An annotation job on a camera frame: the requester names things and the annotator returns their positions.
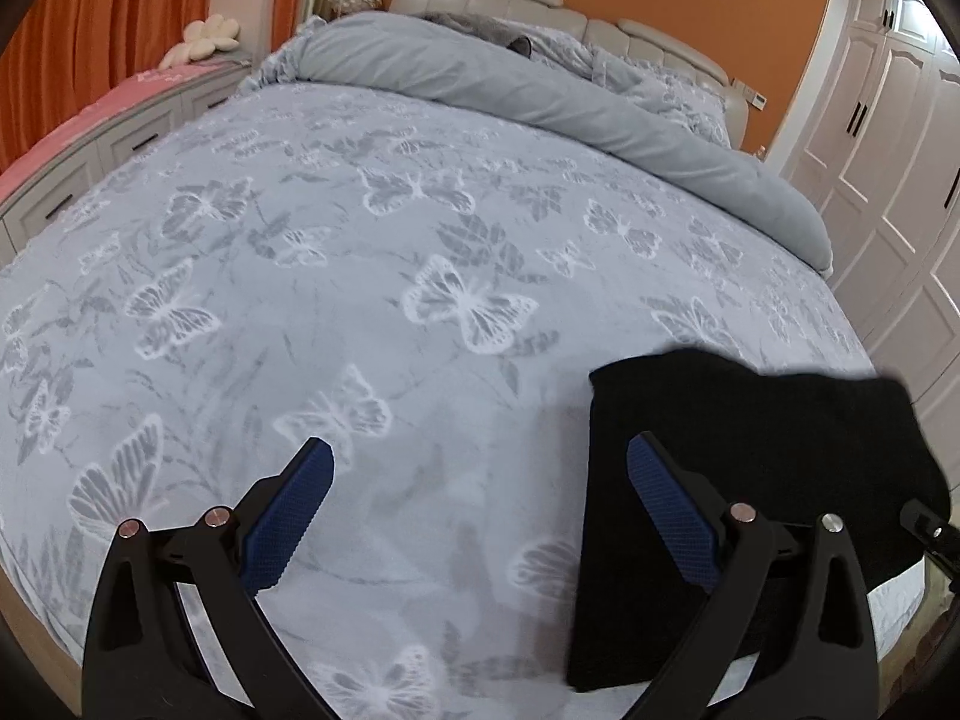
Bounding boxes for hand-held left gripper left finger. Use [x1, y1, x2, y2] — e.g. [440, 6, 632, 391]
[81, 435, 336, 720]

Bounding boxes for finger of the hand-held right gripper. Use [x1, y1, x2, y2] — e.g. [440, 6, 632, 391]
[898, 499, 960, 601]

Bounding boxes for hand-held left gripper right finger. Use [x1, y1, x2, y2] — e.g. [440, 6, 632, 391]
[626, 431, 880, 720]

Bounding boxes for black pants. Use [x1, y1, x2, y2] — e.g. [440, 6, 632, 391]
[566, 347, 950, 693]

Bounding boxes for bed with butterfly duvet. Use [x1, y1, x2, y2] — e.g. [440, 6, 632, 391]
[0, 79, 931, 720]

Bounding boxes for white wardrobe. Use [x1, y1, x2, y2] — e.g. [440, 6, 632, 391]
[780, 0, 960, 421]

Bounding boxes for white drawer cabinet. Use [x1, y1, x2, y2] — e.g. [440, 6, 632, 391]
[0, 64, 260, 263]

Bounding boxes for butterfly print pillow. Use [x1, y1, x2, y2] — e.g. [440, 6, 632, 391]
[592, 49, 732, 149]
[427, 11, 605, 83]

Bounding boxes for pink seat cushion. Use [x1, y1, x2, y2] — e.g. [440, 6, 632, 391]
[0, 60, 252, 200]

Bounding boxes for grey duvet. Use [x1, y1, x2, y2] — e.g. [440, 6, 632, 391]
[238, 11, 835, 275]

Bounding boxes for beige padded headboard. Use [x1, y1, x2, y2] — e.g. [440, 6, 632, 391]
[388, 0, 755, 155]

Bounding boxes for white flower plush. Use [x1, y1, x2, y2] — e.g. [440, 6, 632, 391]
[157, 13, 245, 68]

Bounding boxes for wide orange curtain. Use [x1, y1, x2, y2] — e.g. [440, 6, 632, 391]
[0, 0, 218, 173]

